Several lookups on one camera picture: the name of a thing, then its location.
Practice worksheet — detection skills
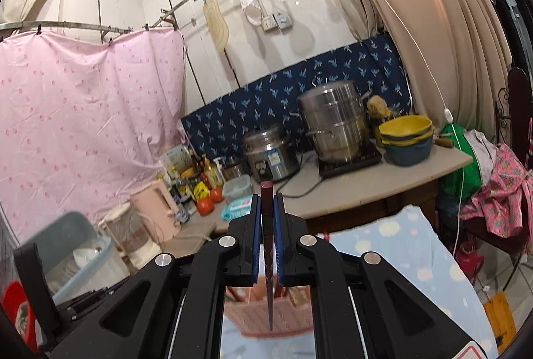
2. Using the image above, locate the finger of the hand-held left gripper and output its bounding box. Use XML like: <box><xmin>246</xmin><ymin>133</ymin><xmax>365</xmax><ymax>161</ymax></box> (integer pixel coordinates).
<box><xmin>56</xmin><ymin>287</ymin><xmax>130</xmax><ymax>323</ymax></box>

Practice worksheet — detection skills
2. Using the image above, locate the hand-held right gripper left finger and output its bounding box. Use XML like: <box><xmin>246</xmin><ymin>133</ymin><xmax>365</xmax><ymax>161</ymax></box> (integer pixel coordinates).
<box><xmin>48</xmin><ymin>192</ymin><xmax>264</xmax><ymax>359</ymax></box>

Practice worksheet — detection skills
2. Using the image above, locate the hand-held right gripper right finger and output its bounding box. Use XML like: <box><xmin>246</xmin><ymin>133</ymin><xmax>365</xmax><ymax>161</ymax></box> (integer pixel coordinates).
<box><xmin>272</xmin><ymin>192</ymin><xmax>479</xmax><ymax>359</ymax></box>

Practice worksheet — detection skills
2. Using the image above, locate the dark red patterned chopstick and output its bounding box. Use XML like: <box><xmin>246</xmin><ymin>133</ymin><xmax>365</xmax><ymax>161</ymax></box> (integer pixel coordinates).
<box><xmin>259</xmin><ymin>182</ymin><xmax>276</xmax><ymax>333</ymax></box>

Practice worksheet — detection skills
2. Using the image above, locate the pink perforated utensil basket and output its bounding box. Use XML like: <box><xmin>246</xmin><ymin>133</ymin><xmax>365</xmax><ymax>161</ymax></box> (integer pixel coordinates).
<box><xmin>223</xmin><ymin>284</ymin><xmax>317</xmax><ymax>341</ymax></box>

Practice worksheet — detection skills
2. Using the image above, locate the red plastic stool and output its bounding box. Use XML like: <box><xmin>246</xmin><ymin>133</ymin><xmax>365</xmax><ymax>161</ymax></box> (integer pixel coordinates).
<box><xmin>0</xmin><ymin>282</ymin><xmax>39</xmax><ymax>352</ymax></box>

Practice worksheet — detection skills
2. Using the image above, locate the wet wipes pack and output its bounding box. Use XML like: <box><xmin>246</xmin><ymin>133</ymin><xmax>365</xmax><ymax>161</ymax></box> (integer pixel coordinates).
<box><xmin>220</xmin><ymin>194</ymin><xmax>255</xmax><ymax>222</ymax></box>

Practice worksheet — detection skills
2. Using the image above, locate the clear storage bin blue lid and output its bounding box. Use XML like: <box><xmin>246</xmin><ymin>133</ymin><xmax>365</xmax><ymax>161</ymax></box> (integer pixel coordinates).
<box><xmin>14</xmin><ymin>211</ymin><xmax>131</xmax><ymax>304</ymax></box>

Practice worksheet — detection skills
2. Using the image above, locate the clear food container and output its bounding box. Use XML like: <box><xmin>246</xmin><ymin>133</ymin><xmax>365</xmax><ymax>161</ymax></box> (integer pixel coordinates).
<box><xmin>223</xmin><ymin>176</ymin><xmax>253</xmax><ymax>200</ymax></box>

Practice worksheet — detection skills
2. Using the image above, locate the white kitchen appliance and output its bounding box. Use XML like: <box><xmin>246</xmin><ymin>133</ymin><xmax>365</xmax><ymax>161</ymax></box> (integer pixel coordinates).
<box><xmin>99</xmin><ymin>203</ymin><xmax>162</xmax><ymax>270</ymax></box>

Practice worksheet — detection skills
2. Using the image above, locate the stainless steel rice cooker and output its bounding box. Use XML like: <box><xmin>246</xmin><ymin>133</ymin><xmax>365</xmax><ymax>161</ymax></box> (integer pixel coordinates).
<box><xmin>243</xmin><ymin>126</ymin><xmax>301</xmax><ymax>183</ymax></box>

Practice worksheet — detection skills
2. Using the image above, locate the cluster of condiment bottles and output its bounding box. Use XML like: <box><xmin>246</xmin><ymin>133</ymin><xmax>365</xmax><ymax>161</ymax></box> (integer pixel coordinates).
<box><xmin>159</xmin><ymin>145</ymin><xmax>226</xmax><ymax>219</ymax></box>

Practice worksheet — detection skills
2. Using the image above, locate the pink electric kettle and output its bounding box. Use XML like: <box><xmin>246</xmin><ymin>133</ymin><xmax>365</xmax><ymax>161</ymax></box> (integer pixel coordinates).
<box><xmin>130</xmin><ymin>180</ymin><xmax>182</xmax><ymax>244</ymax></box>

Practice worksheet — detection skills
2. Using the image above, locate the black induction cooker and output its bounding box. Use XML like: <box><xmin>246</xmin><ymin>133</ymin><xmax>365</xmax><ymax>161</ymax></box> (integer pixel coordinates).
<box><xmin>318</xmin><ymin>149</ymin><xmax>384</xmax><ymax>179</ymax></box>

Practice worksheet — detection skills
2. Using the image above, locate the blue spotted tablecloth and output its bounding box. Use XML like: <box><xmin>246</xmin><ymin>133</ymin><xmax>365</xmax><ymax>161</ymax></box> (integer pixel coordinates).
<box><xmin>221</xmin><ymin>206</ymin><xmax>500</xmax><ymax>359</ymax></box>

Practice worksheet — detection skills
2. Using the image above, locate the stainless steel steamer pot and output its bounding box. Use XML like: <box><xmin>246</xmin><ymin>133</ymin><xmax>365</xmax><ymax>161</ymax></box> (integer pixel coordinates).
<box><xmin>297</xmin><ymin>81</ymin><xmax>372</xmax><ymax>165</ymax></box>

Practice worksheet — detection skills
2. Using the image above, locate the navy floral cloth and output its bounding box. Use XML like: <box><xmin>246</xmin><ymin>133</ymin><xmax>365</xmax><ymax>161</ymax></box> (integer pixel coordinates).
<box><xmin>181</xmin><ymin>32</ymin><xmax>414</xmax><ymax>177</ymax></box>

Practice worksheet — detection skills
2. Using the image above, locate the blue pot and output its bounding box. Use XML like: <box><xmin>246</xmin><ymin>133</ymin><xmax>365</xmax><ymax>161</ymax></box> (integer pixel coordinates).
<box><xmin>381</xmin><ymin>133</ymin><xmax>434</xmax><ymax>167</ymax></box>

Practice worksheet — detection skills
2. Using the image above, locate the brown loofah sponge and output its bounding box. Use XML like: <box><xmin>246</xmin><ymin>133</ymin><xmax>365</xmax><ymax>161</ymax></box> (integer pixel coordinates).
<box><xmin>366</xmin><ymin>95</ymin><xmax>392</xmax><ymax>119</ymax></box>

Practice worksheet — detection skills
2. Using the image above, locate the yellow bowl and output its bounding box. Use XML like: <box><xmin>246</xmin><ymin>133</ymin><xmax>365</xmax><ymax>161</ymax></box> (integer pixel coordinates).
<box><xmin>378</xmin><ymin>115</ymin><xmax>434</xmax><ymax>144</ymax></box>

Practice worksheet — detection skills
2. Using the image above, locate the pink dotted curtain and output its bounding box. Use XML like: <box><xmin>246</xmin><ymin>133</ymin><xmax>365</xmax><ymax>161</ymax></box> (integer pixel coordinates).
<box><xmin>0</xmin><ymin>28</ymin><xmax>186</xmax><ymax>235</ymax></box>

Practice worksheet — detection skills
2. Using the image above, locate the red bag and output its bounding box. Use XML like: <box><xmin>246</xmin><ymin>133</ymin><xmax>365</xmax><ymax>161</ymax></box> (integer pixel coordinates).
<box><xmin>454</xmin><ymin>238</ymin><xmax>484</xmax><ymax>285</ymax></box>

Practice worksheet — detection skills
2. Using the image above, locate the green bag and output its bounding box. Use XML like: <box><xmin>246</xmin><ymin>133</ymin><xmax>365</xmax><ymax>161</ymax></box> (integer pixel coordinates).
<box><xmin>438</xmin><ymin>124</ymin><xmax>484</xmax><ymax>198</ymax></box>

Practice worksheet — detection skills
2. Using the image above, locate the beige hanging cutting board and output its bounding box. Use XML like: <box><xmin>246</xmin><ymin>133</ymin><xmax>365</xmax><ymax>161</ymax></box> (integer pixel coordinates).
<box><xmin>203</xmin><ymin>0</ymin><xmax>231</xmax><ymax>57</ymax></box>

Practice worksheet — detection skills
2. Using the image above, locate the pink pineapple print cloth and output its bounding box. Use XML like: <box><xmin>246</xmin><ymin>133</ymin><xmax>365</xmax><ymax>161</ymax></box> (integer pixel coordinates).
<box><xmin>459</xmin><ymin>143</ymin><xmax>533</xmax><ymax>252</ymax></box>

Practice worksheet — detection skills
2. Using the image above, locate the yellow wooden stool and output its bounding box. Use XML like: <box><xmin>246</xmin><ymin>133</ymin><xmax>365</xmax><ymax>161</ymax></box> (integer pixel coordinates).
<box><xmin>483</xmin><ymin>292</ymin><xmax>517</xmax><ymax>348</ymax></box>

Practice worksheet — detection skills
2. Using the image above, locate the beige curtain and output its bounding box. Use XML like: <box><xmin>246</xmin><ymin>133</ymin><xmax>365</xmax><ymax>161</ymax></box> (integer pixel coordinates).
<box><xmin>316</xmin><ymin>0</ymin><xmax>518</xmax><ymax>136</ymax></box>

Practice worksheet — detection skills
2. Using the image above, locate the dark wooden chair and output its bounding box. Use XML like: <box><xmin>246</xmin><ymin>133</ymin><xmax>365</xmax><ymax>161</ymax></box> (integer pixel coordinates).
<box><xmin>495</xmin><ymin>68</ymin><xmax>533</xmax><ymax>161</ymax></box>

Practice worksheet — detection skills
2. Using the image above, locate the white cable with switch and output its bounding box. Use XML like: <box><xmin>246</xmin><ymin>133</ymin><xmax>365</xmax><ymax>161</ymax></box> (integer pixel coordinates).
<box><xmin>339</xmin><ymin>0</ymin><xmax>469</xmax><ymax>272</ymax></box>

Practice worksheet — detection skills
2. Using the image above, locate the wall socket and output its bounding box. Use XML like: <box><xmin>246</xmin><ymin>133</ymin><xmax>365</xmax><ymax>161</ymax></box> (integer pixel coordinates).
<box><xmin>262</xmin><ymin>10</ymin><xmax>294</xmax><ymax>32</ymax></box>

